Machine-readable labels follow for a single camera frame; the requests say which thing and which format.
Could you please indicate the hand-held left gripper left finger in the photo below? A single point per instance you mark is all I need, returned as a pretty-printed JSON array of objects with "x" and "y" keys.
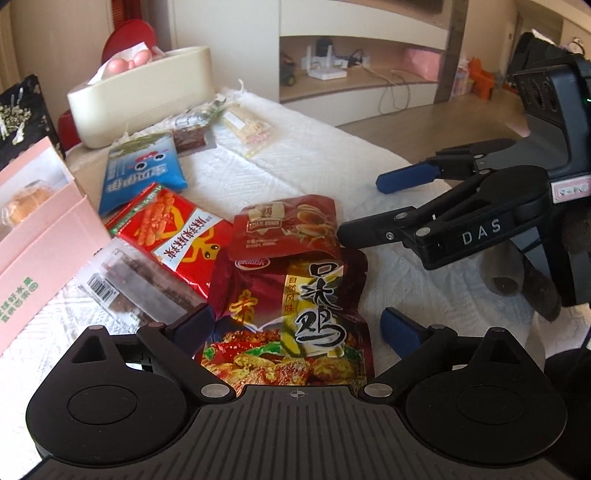
[{"x": 196, "y": 323}]

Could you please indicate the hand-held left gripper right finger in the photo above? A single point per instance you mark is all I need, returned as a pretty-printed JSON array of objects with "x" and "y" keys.
[{"x": 395, "y": 325}]

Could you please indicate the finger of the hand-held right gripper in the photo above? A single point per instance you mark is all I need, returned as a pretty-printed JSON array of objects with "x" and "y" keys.
[
  {"x": 369, "y": 230},
  {"x": 406, "y": 179}
]

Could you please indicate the small dark red egg packet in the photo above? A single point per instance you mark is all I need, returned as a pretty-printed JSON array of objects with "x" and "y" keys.
[{"x": 281, "y": 226}]

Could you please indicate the large dark red chicken packet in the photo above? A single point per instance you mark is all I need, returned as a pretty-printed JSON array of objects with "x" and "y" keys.
[{"x": 286, "y": 318}]

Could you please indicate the red snack stick packet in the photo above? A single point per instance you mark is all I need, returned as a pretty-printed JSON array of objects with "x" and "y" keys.
[{"x": 175, "y": 230}]

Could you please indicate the blue seaweed snack packet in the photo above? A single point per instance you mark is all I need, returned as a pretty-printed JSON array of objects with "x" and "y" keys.
[{"x": 138, "y": 175}]

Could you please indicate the pink cardboard box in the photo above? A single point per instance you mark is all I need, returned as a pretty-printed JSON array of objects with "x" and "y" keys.
[{"x": 41, "y": 258}]

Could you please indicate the clear packet of beige snacks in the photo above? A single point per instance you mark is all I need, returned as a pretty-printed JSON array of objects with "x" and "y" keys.
[{"x": 247, "y": 127}]

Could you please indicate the person's right hand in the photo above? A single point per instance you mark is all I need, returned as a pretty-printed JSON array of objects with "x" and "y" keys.
[{"x": 540, "y": 290}]

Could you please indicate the clear packet of dark snack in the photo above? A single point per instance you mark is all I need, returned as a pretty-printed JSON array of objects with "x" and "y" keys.
[{"x": 134, "y": 286}]

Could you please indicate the pink box on shelf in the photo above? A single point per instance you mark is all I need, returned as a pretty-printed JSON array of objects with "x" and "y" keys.
[{"x": 422, "y": 62}]

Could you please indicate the orange toy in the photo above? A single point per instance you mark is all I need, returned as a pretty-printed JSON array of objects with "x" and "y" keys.
[{"x": 482, "y": 78}]

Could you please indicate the white router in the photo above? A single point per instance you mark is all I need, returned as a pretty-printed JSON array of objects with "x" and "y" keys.
[{"x": 328, "y": 70}]

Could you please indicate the dark brown snack packet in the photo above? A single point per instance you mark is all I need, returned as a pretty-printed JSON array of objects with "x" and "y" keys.
[{"x": 191, "y": 136}]

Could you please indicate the green and white snack packet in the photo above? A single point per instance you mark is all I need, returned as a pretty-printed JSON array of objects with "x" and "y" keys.
[{"x": 214, "y": 110}]

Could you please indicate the wrapped golden pastry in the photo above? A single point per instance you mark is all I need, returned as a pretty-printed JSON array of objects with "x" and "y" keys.
[{"x": 25, "y": 205}]

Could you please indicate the cream oval storage box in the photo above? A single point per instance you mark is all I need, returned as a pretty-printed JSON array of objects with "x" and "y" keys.
[{"x": 138, "y": 97}]

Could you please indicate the pink egg-shaped item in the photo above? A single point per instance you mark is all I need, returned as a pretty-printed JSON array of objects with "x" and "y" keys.
[
  {"x": 141, "y": 57},
  {"x": 119, "y": 66}
]

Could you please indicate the black floral bag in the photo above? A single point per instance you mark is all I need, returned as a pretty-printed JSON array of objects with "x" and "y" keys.
[{"x": 23, "y": 115}]

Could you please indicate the red round object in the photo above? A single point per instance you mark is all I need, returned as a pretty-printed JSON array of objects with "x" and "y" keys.
[{"x": 124, "y": 39}]

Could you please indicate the white wall cabinet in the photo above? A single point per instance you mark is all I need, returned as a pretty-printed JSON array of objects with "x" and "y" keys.
[{"x": 323, "y": 18}]

